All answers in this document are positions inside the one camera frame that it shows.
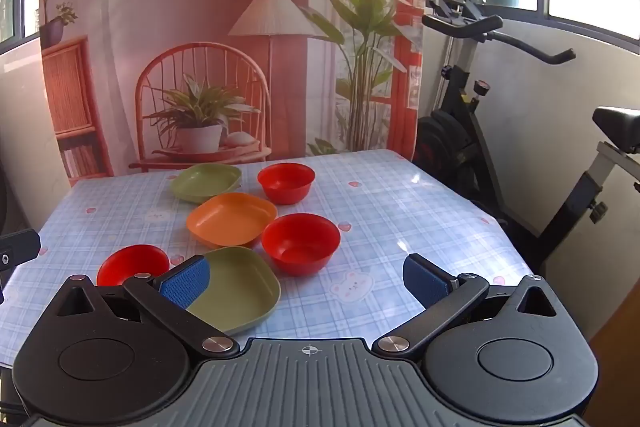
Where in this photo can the green plastic plate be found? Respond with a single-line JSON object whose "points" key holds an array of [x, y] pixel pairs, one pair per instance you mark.
{"points": [[240, 287], [205, 182]]}

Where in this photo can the black exercise bike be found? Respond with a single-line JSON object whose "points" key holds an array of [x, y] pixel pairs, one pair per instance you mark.
{"points": [[460, 122]]}

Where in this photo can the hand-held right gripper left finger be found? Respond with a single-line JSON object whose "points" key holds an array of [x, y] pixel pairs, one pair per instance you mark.
{"points": [[184, 283]]}

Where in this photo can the printed room scene backdrop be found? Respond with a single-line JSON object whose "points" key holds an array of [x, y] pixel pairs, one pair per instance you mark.
{"points": [[175, 7]]}

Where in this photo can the orange plastic plate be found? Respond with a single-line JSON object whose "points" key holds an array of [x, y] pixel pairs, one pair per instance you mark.
{"points": [[230, 219]]}

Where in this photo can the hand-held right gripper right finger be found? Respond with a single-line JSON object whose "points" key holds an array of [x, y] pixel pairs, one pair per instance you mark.
{"points": [[425, 279]]}

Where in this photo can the red plastic bowl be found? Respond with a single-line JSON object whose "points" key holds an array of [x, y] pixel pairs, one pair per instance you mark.
{"points": [[286, 181], [131, 264], [300, 242]]}

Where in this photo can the blue checked tablecloth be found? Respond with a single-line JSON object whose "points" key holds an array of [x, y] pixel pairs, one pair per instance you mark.
{"points": [[390, 207]]}

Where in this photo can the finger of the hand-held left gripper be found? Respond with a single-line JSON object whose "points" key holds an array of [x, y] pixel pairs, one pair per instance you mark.
{"points": [[17, 249]]}

